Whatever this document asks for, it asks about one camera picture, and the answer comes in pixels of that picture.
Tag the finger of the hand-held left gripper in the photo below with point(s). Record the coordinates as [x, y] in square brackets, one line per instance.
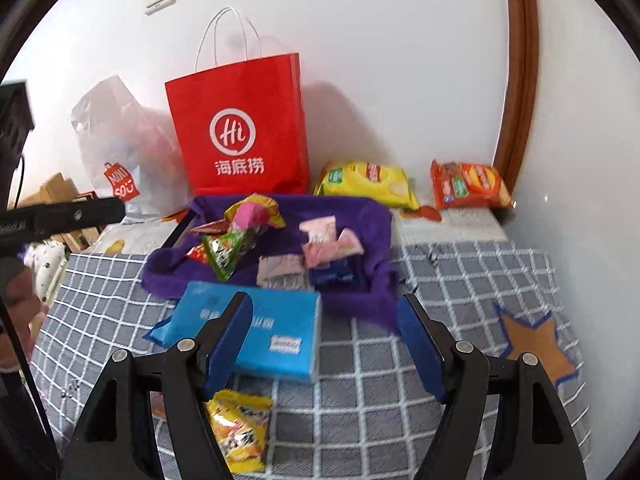
[60, 217]

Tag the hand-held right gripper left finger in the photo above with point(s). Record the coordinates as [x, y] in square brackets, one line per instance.
[227, 345]

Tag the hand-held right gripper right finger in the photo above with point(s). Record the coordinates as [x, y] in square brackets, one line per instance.
[420, 350]

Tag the grey pink snack packet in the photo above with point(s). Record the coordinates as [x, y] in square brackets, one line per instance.
[280, 270]

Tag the green snack packet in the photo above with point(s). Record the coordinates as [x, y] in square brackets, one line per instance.
[227, 252]

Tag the small blue snack packet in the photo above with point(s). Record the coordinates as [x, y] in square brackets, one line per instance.
[332, 275]

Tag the pink twisted snack packet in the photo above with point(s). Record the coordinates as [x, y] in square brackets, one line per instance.
[345, 249]

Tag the pink yellow snack packet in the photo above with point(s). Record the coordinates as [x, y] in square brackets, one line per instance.
[250, 212]

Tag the purple cloth covered tray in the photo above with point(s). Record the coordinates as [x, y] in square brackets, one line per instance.
[360, 220]

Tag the pink white snack packet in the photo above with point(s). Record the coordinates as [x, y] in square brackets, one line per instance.
[320, 230]

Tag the person's left hand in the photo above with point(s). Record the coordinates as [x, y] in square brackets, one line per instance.
[22, 295]

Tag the white black spotted plush toy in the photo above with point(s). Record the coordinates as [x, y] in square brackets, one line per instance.
[47, 265]

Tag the blue tissue pack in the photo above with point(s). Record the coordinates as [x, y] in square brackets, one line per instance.
[285, 320]

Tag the translucent plastic shopping bag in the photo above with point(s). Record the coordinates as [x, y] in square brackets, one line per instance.
[130, 160]

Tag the orange chip bag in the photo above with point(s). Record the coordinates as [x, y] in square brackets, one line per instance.
[470, 185]

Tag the yellow chip bag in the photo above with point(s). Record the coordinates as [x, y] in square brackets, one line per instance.
[365, 180]

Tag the red paper bag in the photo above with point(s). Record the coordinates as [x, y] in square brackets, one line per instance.
[240, 110]

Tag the brown wooden door frame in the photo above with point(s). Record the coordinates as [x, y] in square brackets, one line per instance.
[522, 85]

